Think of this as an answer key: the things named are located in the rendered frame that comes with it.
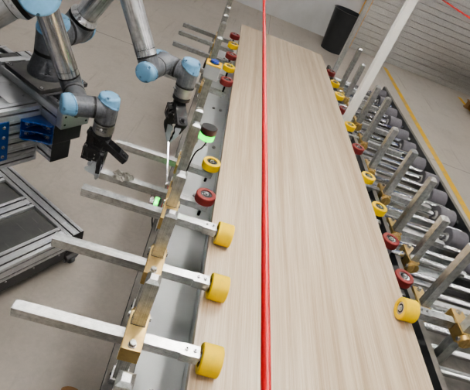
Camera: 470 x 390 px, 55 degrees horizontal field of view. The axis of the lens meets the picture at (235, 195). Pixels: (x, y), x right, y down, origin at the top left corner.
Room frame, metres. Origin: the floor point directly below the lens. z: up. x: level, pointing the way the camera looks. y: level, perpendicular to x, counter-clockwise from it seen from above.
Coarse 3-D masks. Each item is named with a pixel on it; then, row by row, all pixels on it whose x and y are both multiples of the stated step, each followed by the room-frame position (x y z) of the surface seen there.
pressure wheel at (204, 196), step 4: (200, 188) 1.48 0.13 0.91; (204, 188) 1.49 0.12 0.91; (196, 192) 1.45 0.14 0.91; (200, 192) 1.45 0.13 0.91; (204, 192) 1.47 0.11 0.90; (208, 192) 1.48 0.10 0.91; (212, 192) 1.49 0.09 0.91; (196, 196) 1.43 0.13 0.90; (200, 196) 1.43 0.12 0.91; (204, 196) 1.44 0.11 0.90; (208, 196) 1.46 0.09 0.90; (212, 196) 1.46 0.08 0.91; (196, 200) 1.43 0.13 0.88; (200, 200) 1.42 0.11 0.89; (204, 200) 1.42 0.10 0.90; (208, 200) 1.42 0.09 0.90; (212, 200) 1.44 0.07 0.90; (200, 204) 1.42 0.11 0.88; (204, 204) 1.42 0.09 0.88; (208, 204) 1.43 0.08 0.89; (212, 204) 1.45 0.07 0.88; (200, 212) 1.46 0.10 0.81
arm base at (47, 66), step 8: (32, 56) 1.55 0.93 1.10; (40, 56) 1.54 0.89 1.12; (48, 56) 1.54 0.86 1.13; (32, 64) 1.53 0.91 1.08; (40, 64) 1.53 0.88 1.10; (48, 64) 1.54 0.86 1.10; (32, 72) 1.52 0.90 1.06; (40, 72) 1.52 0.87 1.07; (48, 72) 1.54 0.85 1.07; (48, 80) 1.53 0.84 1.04; (56, 80) 1.55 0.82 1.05
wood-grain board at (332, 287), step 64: (256, 64) 3.20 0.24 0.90; (320, 64) 3.89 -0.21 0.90; (256, 128) 2.21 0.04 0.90; (320, 128) 2.58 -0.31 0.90; (256, 192) 1.63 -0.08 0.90; (320, 192) 1.86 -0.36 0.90; (256, 256) 1.24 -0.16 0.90; (320, 256) 1.39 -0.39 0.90; (384, 256) 1.58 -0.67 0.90; (256, 320) 0.96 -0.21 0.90; (320, 320) 1.07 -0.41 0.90; (384, 320) 1.20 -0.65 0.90; (192, 384) 0.68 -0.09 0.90; (256, 384) 0.76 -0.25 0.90; (320, 384) 0.84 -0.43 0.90; (384, 384) 0.94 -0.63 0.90
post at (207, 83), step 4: (204, 80) 1.96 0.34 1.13; (208, 80) 1.96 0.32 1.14; (212, 80) 1.96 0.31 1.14; (204, 84) 1.96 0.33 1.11; (208, 84) 1.96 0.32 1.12; (204, 88) 1.96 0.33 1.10; (208, 88) 1.96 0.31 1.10; (200, 92) 1.96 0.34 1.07; (204, 92) 1.96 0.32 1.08; (208, 92) 1.96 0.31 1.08; (200, 96) 1.96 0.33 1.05; (204, 96) 1.96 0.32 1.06; (200, 100) 1.96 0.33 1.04; (204, 100) 1.96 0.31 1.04; (196, 104) 1.96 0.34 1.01; (200, 104) 1.96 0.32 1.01; (192, 116) 1.96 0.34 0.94
